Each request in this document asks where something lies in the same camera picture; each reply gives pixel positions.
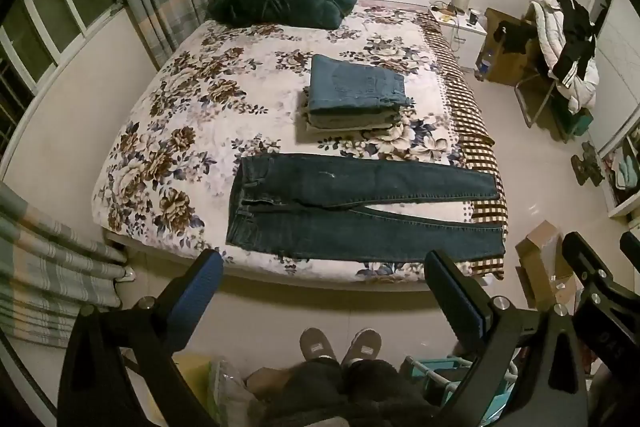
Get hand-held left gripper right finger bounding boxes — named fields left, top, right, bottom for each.
left=424, top=249, right=588, bottom=427

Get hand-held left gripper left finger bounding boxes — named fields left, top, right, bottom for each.
left=57, top=249, right=224, bottom=427

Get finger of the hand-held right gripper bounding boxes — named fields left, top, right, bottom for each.
left=619, top=231, right=640, bottom=260
left=561, top=232, right=615, bottom=308

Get dark blue jeans pants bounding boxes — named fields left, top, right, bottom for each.
left=225, top=154, right=507, bottom=264

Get small open cardboard box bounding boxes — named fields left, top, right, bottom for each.
left=515, top=220, right=582, bottom=309

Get teal plastic basket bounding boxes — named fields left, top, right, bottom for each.
left=402, top=353, right=518, bottom=427

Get clear plastic bag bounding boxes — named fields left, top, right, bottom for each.
left=204, top=358, right=262, bottom=427

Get person's right grey slipper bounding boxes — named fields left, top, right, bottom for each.
left=342, top=328, right=382, bottom=366

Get person's grey slipper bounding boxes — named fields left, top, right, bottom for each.
left=300, top=328, right=341, bottom=366
left=342, top=328, right=382, bottom=366

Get person's left grey slipper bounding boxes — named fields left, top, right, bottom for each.
left=300, top=328, right=341, bottom=366

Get person's legs in dark trousers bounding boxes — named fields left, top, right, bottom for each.
left=257, top=357, right=438, bottom=427

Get white wardrobe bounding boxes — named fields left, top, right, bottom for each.
left=587, top=0, right=640, bottom=220

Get brown checked bed sheet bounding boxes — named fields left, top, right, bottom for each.
left=417, top=12, right=510, bottom=280

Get large brown cardboard box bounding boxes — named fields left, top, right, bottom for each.
left=484, top=7, right=542, bottom=86

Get black garment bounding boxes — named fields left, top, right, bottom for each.
left=551, top=0, right=599, bottom=81

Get plastic water bottle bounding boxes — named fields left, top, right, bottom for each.
left=475, top=49, right=494, bottom=81

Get white padded jacket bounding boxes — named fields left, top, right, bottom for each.
left=529, top=0, right=601, bottom=114

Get black cloth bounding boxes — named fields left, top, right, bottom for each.
left=492, top=21, right=532, bottom=56

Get folded light blue jeans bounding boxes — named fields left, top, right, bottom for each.
left=306, top=54, right=408, bottom=115

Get floral printed blanket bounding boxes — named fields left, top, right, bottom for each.
left=92, top=4, right=508, bottom=280

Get white nightstand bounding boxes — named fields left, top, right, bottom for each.
left=430, top=4, right=488, bottom=72

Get white bed frame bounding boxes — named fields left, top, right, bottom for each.
left=102, top=227, right=490, bottom=294

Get metal frame chair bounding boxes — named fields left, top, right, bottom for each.
left=514, top=0, right=601, bottom=144

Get white frame window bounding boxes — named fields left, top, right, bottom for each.
left=0, top=0, right=124, bottom=135

